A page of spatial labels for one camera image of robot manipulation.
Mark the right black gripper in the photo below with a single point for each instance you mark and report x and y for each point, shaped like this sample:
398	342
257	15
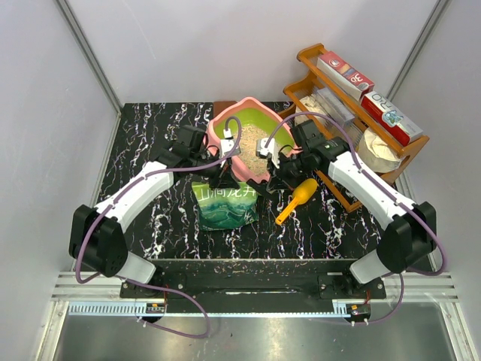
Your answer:
280	176

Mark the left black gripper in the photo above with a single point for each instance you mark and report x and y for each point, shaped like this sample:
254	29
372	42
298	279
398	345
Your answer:
224	180

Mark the yellow plastic litter scoop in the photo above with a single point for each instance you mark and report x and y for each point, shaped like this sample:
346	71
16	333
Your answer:
301	195

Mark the green cat litter bag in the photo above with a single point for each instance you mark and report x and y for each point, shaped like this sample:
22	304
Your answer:
224	209

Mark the pink green litter box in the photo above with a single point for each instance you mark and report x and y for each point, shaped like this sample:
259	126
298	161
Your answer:
257	121

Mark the black bag clip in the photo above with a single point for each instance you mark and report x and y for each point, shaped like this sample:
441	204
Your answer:
263	188

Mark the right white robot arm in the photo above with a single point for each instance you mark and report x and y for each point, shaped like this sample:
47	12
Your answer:
409	229

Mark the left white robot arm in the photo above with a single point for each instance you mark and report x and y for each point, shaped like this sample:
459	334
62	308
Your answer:
98	233

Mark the clear plastic box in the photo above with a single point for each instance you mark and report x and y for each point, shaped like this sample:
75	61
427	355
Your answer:
334	107

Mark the red white box upper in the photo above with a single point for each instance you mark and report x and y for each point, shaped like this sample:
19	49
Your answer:
350	80

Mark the red white box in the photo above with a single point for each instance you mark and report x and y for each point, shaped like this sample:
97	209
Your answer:
397	124
350	80

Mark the red white box lower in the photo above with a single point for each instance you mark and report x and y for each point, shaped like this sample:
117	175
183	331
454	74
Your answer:
397	124

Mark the brown rectangular block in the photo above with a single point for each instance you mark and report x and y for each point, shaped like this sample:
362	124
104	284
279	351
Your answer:
224	104

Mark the wooden two-tier shelf rack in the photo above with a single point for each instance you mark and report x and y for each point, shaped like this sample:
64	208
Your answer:
316	79

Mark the beige paper bag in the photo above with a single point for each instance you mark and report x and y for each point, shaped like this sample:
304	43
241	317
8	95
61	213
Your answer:
377	154

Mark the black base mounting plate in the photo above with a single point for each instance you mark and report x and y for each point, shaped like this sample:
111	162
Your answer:
323	278

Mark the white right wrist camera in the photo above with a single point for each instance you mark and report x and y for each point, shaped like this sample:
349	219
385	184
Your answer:
267	150

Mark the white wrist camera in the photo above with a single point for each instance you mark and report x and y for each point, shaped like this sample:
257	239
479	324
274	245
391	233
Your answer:
267	150
227	145

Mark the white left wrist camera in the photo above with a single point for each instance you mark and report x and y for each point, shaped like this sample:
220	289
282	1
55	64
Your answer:
227	145

